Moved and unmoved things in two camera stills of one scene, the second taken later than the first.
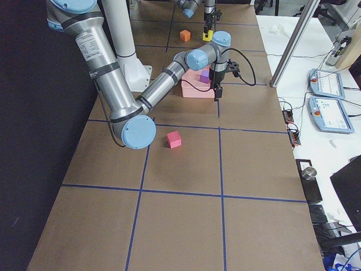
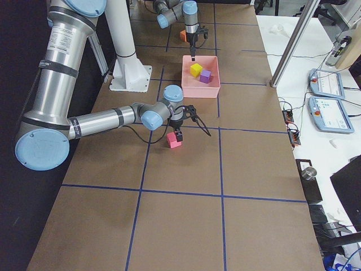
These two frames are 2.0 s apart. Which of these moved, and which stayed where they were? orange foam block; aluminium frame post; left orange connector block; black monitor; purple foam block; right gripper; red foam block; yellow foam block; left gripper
Moved: yellow foam block; left gripper; right gripper
Stayed: purple foam block; black monitor; left orange connector block; aluminium frame post; red foam block; orange foam block
